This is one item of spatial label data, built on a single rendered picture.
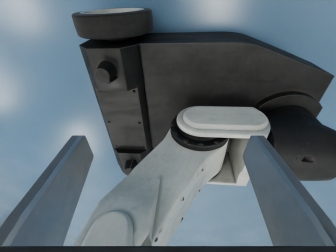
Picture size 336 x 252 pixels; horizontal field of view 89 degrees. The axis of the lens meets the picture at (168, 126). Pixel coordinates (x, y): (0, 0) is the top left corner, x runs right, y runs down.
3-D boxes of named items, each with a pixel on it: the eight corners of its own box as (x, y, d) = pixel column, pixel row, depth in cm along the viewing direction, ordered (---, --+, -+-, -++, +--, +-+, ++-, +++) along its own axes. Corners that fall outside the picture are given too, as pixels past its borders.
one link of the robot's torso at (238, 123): (259, 101, 43) (282, 135, 33) (241, 155, 56) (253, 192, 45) (177, 99, 45) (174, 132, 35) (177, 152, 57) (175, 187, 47)
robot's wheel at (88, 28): (157, 6, 51) (143, 13, 35) (158, 25, 54) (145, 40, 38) (92, 8, 53) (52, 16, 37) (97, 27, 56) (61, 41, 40)
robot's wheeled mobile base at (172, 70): (325, 14, 46) (502, 46, 20) (265, 149, 78) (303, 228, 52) (99, 21, 52) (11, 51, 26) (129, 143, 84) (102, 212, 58)
